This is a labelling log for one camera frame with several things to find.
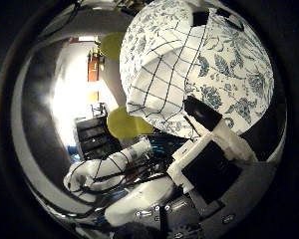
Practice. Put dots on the white black checked cloth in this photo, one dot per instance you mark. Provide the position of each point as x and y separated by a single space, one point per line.
169 76

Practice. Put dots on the orange hanging panel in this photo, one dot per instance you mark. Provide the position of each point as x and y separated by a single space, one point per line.
93 68

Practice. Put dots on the white blue floral tablecloth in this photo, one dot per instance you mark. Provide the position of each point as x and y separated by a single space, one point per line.
236 73

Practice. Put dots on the yellow hanging panel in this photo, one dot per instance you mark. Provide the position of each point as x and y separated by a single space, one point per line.
93 96

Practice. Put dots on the blue bin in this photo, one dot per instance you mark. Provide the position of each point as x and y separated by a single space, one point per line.
71 150

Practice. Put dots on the black shelf rack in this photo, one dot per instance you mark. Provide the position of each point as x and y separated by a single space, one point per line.
94 136

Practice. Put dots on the small yellow-green round seat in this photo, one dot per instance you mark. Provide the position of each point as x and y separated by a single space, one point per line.
112 45

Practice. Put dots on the large yellow-green round seat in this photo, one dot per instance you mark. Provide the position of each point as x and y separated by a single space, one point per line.
124 126

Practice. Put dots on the black square patch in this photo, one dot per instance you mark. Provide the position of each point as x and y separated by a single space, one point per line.
200 18

